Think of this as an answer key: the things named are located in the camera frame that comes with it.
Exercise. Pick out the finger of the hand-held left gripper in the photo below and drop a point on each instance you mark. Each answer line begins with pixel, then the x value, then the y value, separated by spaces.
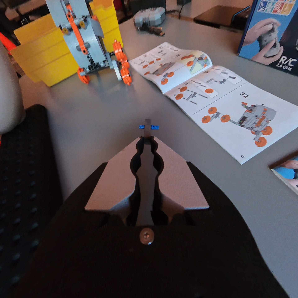
pixel 10 97

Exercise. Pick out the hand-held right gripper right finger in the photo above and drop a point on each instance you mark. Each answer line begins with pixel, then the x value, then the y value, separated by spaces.
pixel 181 186

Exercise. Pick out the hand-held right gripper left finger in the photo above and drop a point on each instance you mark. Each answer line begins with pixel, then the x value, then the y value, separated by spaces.
pixel 111 186

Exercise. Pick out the grey toy beam with holes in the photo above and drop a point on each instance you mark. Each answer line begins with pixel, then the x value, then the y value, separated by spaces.
pixel 148 136

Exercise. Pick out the blue toy connector pin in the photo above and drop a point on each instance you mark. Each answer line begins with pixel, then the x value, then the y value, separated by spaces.
pixel 154 127

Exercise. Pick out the grey desk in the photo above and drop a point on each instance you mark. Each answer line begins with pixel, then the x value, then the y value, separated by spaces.
pixel 104 111

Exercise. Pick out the yellow plastic bin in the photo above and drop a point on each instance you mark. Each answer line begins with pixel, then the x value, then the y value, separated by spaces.
pixel 107 28
pixel 35 58

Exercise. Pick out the orange plastic piece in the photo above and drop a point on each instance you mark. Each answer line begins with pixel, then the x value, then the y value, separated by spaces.
pixel 4 44

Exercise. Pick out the grey and orange toy robot model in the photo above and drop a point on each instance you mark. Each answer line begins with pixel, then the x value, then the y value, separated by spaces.
pixel 79 35

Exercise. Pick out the open instruction manual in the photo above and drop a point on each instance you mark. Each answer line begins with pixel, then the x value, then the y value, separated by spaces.
pixel 232 104

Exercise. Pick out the blue booklet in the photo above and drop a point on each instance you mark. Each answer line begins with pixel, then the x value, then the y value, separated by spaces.
pixel 288 174

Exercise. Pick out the grey toy battery box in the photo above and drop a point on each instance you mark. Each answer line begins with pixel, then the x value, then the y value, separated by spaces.
pixel 151 16

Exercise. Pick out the brown flat box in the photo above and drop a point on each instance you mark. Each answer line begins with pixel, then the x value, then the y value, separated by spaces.
pixel 216 16

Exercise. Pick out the blue robot kit box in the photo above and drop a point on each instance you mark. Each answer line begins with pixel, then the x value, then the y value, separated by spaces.
pixel 267 35

